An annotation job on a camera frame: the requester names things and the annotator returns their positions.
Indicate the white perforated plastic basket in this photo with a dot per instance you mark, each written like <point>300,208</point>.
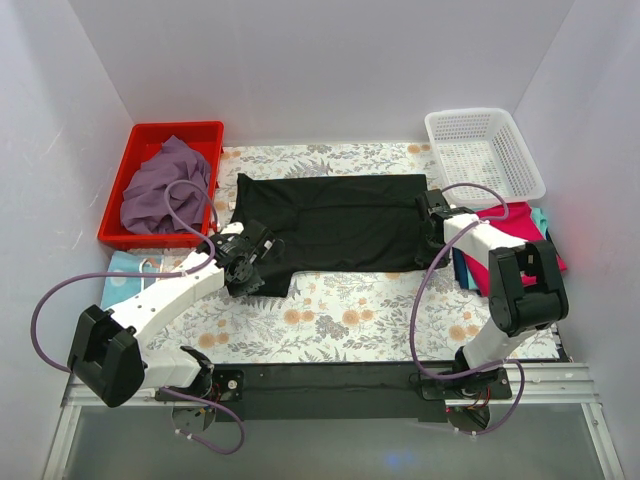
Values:
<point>481,153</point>

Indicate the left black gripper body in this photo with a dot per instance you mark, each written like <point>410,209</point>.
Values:
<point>265,239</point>

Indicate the aluminium mounting rail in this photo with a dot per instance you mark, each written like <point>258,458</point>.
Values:
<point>540,382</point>

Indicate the teal folded t shirt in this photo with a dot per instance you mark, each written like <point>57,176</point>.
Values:
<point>540,221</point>

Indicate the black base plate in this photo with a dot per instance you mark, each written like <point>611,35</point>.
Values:
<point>338,407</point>

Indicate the black t shirt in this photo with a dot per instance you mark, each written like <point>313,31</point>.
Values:
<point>336,224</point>

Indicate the red plastic bin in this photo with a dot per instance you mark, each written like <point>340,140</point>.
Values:
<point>144,142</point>

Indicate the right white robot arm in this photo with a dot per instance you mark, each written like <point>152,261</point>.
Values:
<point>526,294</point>

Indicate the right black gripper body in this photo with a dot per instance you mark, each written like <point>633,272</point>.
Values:
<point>430,204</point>

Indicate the purple crumpled t shirt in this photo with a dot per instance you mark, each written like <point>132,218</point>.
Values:
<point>165,193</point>

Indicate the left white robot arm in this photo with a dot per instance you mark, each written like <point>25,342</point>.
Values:
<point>109,351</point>

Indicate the dark blue folded t shirt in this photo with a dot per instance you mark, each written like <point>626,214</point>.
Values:
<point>471,275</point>

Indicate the magenta folded t shirt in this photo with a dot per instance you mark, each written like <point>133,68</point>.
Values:
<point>519,214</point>

